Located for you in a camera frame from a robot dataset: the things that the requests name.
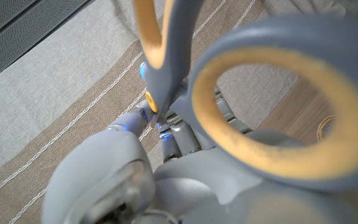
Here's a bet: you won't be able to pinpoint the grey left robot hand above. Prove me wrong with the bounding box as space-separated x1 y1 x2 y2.
40 62 358 224

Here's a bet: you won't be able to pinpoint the brown paper bag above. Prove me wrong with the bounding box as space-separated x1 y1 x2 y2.
316 114 358 200

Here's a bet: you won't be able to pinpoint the grey yellow scissors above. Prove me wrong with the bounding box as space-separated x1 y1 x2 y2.
134 0 358 192

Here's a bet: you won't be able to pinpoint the beige striped backdrop curtain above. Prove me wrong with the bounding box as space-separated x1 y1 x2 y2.
0 0 354 224

